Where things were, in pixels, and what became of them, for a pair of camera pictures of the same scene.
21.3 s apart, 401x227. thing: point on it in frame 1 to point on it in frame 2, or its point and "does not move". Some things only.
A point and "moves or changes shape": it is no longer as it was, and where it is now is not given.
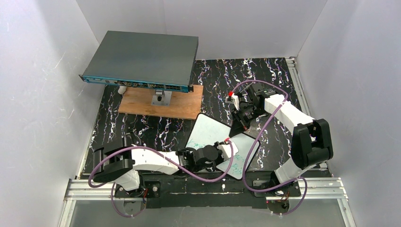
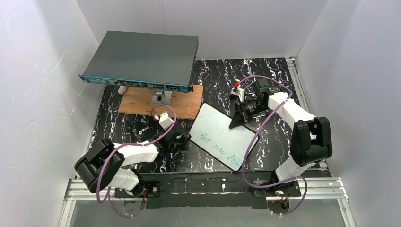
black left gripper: [217, 155] to [180, 137]
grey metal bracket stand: [161, 98] does not move
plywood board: [185, 105] does not move
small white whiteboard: [206, 131] moves or changes shape
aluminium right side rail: [298, 85] does not move
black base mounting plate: [190, 190] does not move
